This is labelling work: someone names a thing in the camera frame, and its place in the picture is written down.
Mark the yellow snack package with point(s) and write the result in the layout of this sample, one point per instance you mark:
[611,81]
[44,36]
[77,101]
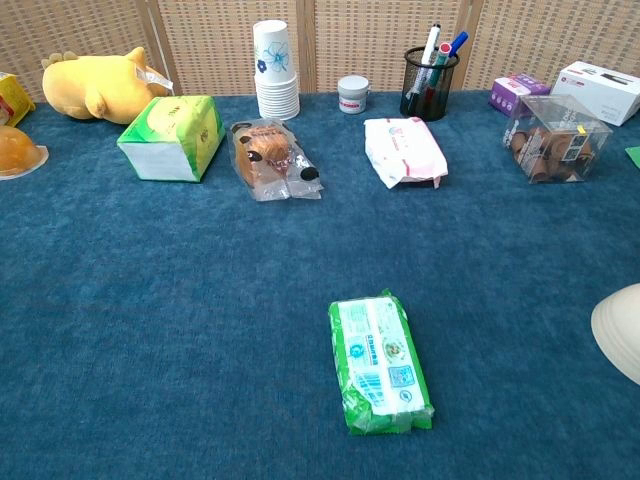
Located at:
[12,97]

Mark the pink white wet wipes pack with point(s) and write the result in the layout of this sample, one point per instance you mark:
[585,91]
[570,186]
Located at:
[400,147]

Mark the green wet wipes pack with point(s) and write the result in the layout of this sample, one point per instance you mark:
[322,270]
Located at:
[377,360]

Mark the small white jar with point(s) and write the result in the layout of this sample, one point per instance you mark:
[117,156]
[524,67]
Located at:
[353,92]

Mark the stack of floral paper cups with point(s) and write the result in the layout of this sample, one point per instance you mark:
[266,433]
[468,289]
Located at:
[275,75]

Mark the black mesh pen holder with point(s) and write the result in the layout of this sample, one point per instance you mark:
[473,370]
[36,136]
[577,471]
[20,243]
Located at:
[435,102]

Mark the green tissue pack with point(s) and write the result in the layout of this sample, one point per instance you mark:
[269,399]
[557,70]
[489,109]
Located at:
[170,135]

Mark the woven folding screen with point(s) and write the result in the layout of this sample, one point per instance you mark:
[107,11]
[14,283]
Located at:
[225,45]

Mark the green marker red cap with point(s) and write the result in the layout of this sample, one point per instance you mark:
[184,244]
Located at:
[443,54]

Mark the white marker black cap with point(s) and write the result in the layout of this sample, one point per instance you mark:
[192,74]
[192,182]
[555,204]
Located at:
[431,45]

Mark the blue marker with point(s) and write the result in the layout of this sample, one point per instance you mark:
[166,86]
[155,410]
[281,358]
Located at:
[458,44]

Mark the small purple box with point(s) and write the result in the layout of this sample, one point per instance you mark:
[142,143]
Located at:
[512,92]

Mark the clear box of brown snacks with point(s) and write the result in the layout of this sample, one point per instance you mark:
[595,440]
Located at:
[555,142]

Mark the yellow plush toy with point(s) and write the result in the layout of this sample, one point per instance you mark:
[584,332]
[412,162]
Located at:
[95,82]

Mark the orange jelly cup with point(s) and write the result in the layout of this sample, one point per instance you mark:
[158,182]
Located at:
[17,152]

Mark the white cardboard box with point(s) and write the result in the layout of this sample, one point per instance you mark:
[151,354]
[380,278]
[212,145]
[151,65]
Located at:
[600,87]

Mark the green flat sachet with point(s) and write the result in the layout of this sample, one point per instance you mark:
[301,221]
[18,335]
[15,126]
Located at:
[635,156]

